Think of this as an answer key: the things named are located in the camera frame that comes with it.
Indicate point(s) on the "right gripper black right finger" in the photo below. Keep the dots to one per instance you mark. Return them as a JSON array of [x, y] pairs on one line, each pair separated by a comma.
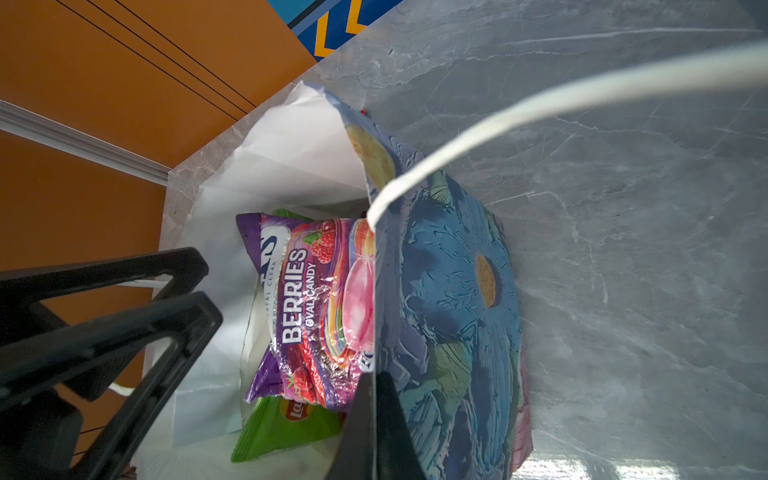
[[376, 443]]

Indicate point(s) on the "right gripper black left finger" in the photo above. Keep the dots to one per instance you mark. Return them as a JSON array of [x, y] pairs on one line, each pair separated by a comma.
[[39, 352]]

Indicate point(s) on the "green Lays chips bag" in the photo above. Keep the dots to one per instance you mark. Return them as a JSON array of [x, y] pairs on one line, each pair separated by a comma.
[[274, 423]]

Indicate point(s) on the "purple small snack bag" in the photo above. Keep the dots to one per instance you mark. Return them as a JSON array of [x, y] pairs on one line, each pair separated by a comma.
[[318, 282]]

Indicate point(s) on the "colourful white paper bag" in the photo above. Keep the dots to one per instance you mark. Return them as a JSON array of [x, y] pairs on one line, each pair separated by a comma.
[[574, 286]]

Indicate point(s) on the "left aluminium corner post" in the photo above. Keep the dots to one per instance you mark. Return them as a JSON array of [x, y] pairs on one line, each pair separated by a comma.
[[31, 126]]

